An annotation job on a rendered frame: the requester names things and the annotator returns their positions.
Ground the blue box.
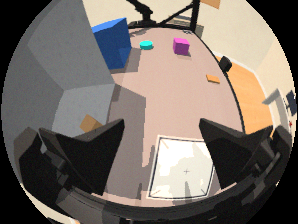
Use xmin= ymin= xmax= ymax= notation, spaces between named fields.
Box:
xmin=92 ymin=18 xmax=132 ymax=70

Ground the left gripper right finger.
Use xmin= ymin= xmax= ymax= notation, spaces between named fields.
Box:
xmin=199 ymin=118 xmax=274 ymax=189

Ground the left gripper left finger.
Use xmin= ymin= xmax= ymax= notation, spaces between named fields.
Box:
xmin=39 ymin=118 xmax=125 ymax=196

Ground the small tan wooden block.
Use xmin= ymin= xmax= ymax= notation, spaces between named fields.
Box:
xmin=80 ymin=114 xmax=103 ymax=133

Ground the white square marker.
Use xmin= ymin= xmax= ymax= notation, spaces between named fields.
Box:
xmin=146 ymin=135 xmax=214 ymax=200

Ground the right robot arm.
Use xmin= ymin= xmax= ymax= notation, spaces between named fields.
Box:
xmin=126 ymin=0 xmax=153 ymax=22

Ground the pink cube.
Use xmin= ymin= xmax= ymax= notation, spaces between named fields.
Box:
xmin=173 ymin=37 xmax=190 ymax=55

